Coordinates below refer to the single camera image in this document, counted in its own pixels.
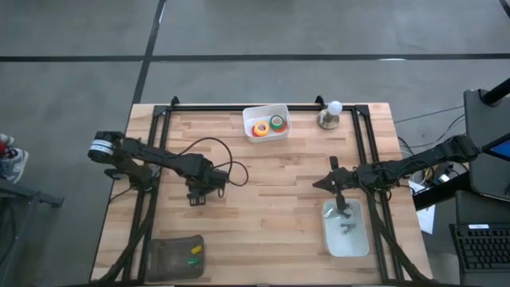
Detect black pole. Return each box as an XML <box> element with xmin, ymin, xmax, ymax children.
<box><xmin>480</xmin><ymin>77</ymin><xmax>510</xmax><ymax>107</ymax></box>

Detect black aluminium table frame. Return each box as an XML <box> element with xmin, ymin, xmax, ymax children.
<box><xmin>121</xmin><ymin>95</ymin><xmax>403</xmax><ymax>285</ymax></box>

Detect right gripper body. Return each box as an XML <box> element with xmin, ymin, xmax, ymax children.
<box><xmin>329</xmin><ymin>156</ymin><xmax>362</xmax><ymax>212</ymax></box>

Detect blue tablet screen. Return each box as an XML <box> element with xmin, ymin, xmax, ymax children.
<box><xmin>481</xmin><ymin>133</ymin><xmax>510</xmax><ymax>163</ymax></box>

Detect yellow tape roll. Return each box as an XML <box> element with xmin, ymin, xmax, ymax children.
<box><xmin>253</xmin><ymin>120</ymin><xmax>271</xmax><ymax>137</ymax></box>

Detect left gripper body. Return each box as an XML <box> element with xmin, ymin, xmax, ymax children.
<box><xmin>185</xmin><ymin>159</ymin><xmax>230</xmax><ymax>206</ymax></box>

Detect white paper sheet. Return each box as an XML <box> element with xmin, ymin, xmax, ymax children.
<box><xmin>408</xmin><ymin>181</ymin><xmax>437</xmax><ymax>235</ymax></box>

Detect dark grey laptop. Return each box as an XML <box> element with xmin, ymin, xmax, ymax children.
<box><xmin>464</xmin><ymin>88</ymin><xmax>510</xmax><ymax>202</ymax></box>

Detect translucent white plastic bin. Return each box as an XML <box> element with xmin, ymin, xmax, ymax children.
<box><xmin>321</xmin><ymin>198</ymin><xmax>371</xmax><ymax>258</ymax></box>

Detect grey metal stand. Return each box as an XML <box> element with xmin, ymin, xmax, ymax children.
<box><xmin>0</xmin><ymin>177</ymin><xmax>65</xmax><ymax>287</ymax></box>

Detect light bulb on metal base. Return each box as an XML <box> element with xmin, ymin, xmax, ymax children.
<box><xmin>317</xmin><ymin>100</ymin><xmax>344</xmax><ymax>131</ymax></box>

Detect person's shoe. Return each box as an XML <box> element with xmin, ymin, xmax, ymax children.
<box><xmin>0</xmin><ymin>133</ymin><xmax>30</xmax><ymax>185</ymax></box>

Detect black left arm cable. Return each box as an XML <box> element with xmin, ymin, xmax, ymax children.
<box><xmin>177</xmin><ymin>136</ymin><xmax>250</xmax><ymax>188</ymax></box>

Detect black keyboard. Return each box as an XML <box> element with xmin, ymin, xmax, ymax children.
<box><xmin>449</xmin><ymin>222</ymin><xmax>510</xmax><ymax>274</ymax></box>

